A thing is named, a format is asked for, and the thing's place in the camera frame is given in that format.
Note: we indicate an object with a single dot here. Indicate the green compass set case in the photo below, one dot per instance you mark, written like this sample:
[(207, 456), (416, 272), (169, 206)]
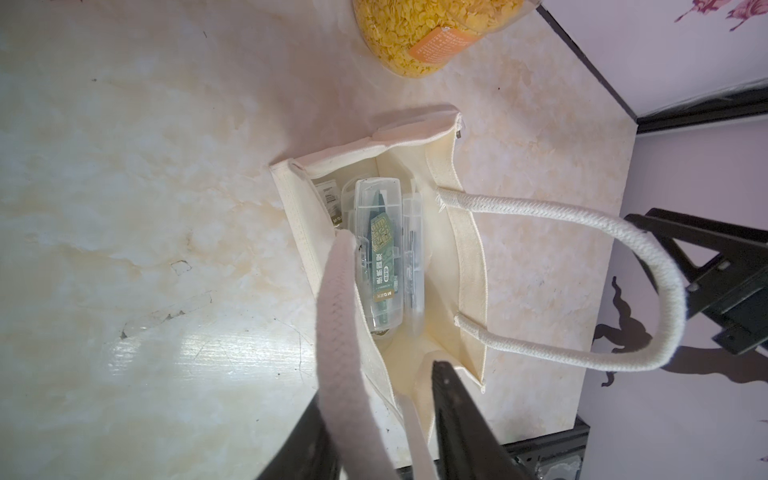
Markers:
[(377, 225)]

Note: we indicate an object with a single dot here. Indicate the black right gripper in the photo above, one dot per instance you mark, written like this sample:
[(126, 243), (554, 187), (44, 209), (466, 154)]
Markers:
[(725, 267)]

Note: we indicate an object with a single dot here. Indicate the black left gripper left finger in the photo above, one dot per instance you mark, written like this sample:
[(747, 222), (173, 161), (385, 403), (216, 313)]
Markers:
[(308, 453)]

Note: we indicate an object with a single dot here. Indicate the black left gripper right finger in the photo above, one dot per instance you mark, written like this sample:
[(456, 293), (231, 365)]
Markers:
[(467, 448)]

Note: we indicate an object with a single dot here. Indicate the compass set case blue red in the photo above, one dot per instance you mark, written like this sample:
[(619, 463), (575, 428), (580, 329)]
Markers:
[(413, 262)]

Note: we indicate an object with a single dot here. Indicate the red-lid jar yellow flakes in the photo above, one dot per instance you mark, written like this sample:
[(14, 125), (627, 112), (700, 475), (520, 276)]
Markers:
[(416, 38)]

